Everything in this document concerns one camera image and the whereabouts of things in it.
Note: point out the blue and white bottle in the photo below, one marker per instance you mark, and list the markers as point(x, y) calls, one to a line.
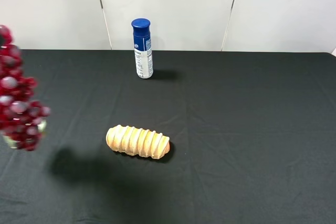
point(142, 47)

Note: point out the red artificial grape bunch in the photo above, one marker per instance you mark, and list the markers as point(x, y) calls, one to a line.
point(23, 120)

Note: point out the black tablecloth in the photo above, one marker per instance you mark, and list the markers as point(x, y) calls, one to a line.
point(252, 140)

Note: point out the ridged bread loaf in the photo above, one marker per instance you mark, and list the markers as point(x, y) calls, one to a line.
point(133, 141)

